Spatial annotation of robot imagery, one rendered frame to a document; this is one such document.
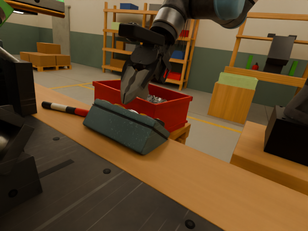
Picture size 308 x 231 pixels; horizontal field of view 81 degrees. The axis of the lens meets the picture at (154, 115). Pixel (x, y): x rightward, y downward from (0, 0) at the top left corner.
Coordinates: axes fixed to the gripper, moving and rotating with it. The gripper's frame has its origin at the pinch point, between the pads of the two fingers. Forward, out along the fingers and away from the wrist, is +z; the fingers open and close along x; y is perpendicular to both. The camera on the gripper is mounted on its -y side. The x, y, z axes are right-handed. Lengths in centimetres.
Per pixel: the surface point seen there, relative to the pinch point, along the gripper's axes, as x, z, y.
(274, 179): -33.5, 2.1, 19.3
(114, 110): -3.9, 4.2, -5.4
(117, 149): -8.3, 10.3, -5.4
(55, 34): 809, -261, 360
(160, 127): -12.8, 3.8, -3.1
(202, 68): 155, -272, 437
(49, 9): 14.0, -8.2, -15.7
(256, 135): -27.4, -10.0, 32.2
